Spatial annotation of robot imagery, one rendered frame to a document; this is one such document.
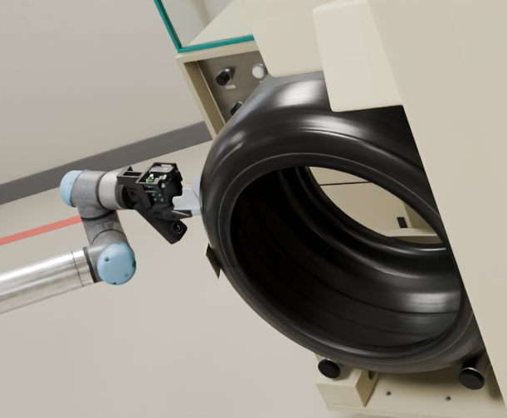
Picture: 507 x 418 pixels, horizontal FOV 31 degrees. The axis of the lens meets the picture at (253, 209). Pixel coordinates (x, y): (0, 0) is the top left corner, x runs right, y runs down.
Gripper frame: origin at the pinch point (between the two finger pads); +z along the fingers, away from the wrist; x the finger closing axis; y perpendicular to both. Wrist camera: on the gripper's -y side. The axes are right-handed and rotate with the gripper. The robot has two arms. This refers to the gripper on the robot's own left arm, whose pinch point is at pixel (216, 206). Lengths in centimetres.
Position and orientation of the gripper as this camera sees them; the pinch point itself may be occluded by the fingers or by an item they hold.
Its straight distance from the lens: 170.4
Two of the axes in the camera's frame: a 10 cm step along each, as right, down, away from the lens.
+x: 4.4, -6.0, 6.7
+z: 8.6, 0.6, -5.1
